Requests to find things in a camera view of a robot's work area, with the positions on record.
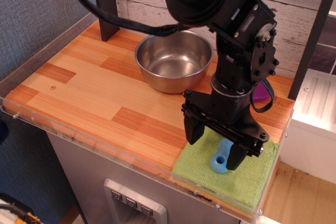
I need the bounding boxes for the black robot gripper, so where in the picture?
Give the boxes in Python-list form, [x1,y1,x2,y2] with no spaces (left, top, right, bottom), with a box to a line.
[182,90,269,170]

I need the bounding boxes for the blue grey toy scooper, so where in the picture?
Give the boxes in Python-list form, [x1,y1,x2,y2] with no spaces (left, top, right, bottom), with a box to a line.
[210,138,233,174]

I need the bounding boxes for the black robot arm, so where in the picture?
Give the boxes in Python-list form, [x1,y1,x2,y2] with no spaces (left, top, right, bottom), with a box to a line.
[165,0,279,170]

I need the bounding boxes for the stainless steel pot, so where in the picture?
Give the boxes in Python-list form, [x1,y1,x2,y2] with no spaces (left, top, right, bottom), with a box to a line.
[135,31,213,94]

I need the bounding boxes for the green cloth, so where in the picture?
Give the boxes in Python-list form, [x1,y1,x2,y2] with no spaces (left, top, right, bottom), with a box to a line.
[173,127,279,209]

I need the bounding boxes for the purple toy eggplant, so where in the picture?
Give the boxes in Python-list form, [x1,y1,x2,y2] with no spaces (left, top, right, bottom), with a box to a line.
[253,82,270,102]

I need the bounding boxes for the white toy sink unit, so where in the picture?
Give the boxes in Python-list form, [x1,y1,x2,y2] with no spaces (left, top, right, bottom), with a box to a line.
[278,10,336,184]

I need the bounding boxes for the silver dispenser panel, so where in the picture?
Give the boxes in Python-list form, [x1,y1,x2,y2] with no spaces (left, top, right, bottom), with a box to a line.
[104,178,168,223]

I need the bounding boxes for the silver toy fridge cabinet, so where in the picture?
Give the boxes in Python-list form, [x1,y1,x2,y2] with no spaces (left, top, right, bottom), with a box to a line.
[47,133,240,223]

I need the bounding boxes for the orange black object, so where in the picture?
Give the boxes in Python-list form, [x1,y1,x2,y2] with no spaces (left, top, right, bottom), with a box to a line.
[1,204,41,224]

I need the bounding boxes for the clear acrylic guard rail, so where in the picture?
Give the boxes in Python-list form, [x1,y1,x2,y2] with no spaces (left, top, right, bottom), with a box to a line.
[4,92,294,219]

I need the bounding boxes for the dark right post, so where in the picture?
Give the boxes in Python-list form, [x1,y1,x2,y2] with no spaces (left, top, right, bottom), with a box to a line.
[288,0,333,100]

